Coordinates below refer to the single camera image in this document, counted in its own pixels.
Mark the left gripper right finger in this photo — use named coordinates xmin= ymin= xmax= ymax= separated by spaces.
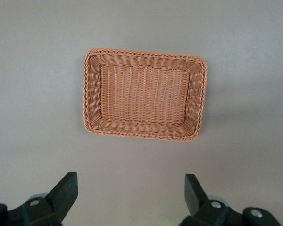
xmin=179 ymin=173 xmax=281 ymax=226

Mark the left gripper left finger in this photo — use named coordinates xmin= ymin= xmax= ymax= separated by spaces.
xmin=0 ymin=171 xmax=79 ymax=226

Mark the brown wicker basket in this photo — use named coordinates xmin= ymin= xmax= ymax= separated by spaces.
xmin=82 ymin=48 xmax=208 ymax=142

